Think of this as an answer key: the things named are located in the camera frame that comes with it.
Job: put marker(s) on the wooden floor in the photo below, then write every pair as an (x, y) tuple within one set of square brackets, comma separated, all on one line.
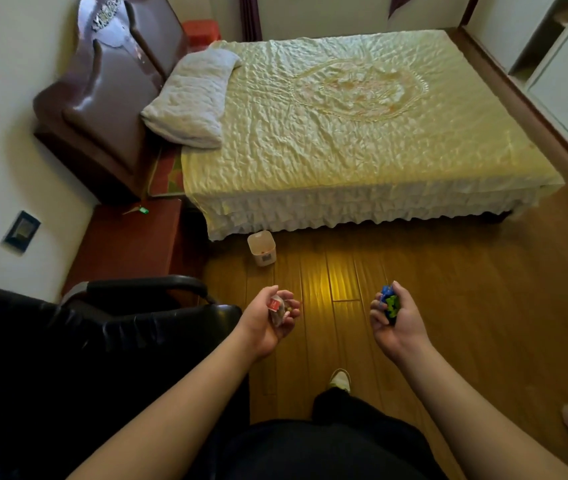
[(463, 304)]

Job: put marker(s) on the small white bin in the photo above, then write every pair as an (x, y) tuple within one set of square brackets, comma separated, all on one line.
[(263, 252)]

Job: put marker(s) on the person's black shorts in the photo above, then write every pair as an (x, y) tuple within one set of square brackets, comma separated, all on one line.
[(334, 444)]

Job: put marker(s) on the person's right hand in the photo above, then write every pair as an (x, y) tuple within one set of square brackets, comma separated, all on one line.
[(406, 329)]

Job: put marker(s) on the red-brown nightstand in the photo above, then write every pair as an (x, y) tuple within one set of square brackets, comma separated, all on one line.
[(124, 244), (201, 33)]

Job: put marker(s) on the person's left forearm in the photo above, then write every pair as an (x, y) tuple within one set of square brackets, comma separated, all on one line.
[(164, 424)]

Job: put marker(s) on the dark purple curtain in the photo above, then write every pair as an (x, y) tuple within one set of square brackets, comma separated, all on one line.
[(250, 17), (400, 3)]

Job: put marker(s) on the person's right shoe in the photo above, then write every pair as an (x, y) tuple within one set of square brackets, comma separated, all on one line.
[(340, 380)]

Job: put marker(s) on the colourful patterned mat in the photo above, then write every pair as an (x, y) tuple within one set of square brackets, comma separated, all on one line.
[(169, 174)]

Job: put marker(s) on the white pillow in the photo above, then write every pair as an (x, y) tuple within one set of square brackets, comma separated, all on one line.
[(189, 99)]

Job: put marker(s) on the bed with pale yellow bedspread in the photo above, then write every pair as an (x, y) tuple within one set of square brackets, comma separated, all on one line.
[(364, 144)]

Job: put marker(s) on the black leather office chair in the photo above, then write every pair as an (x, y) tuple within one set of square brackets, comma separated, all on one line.
[(64, 369)]

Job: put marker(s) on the dark wall socket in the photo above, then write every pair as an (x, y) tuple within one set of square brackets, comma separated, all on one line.
[(21, 231)]

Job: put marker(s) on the dark wooden bed headboard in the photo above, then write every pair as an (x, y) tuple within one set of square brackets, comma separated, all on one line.
[(114, 94)]

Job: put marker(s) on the person's right forearm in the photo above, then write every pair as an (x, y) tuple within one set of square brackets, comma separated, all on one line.
[(478, 424)]

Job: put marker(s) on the person's left hand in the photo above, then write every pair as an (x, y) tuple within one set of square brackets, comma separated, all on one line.
[(261, 327)]

